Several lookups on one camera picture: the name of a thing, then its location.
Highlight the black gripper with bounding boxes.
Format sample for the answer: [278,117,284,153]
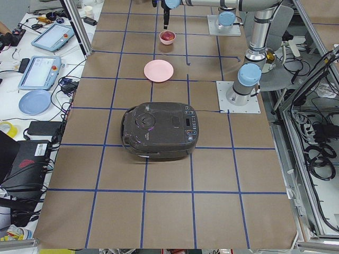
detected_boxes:
[163,8,171,29]

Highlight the red apple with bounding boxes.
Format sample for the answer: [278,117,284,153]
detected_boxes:
[161,31,175,41]

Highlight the pink bowl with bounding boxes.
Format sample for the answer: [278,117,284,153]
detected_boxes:
[159,30,176,46]

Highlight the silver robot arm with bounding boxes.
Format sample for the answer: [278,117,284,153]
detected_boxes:
[161,1,281,106]
[216,6,237,30]

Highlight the pink plate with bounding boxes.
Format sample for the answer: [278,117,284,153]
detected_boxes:
[144,59,174,83]

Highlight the blue plate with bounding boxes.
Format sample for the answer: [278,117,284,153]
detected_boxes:
[19,89,51,115]

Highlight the dark grey rice cooker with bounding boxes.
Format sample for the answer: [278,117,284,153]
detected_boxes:
[120,102,199,159]

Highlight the upper teach pendant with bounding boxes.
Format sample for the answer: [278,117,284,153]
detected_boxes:
[31,24,75,52]

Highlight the teach pendant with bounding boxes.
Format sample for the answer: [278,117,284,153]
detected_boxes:
[31,24,75,52]
[18,56,61,90]

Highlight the lower teach pendant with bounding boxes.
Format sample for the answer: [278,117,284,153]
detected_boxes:
[18,56,61,90]

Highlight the black power adapter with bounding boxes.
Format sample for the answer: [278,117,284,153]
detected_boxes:
[23,121,61,140]

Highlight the black computer box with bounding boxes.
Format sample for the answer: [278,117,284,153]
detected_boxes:
[0,139,53,202]

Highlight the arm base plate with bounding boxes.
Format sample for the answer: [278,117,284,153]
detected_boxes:
[207,15,241,37]
[216,81,261,114]

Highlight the aluminium frame post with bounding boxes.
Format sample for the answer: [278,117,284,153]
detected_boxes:
[60,0,93,56]

